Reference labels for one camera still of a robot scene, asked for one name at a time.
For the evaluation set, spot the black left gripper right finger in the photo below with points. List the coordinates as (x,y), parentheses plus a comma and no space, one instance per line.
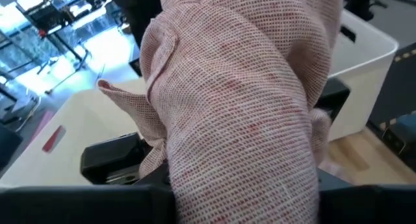
(367,206)

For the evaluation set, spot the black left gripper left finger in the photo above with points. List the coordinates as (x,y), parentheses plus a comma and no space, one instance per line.
(81,206)

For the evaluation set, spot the pink checked shirt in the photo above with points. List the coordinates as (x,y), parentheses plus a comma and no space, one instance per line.
(234,104)

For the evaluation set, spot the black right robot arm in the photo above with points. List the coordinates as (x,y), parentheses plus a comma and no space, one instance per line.
(139,9)

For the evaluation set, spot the blue padded stool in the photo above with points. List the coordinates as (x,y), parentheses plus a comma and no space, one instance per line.
(403,130)

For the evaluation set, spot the black equipment cart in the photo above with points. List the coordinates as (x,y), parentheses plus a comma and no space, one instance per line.
(48,16)

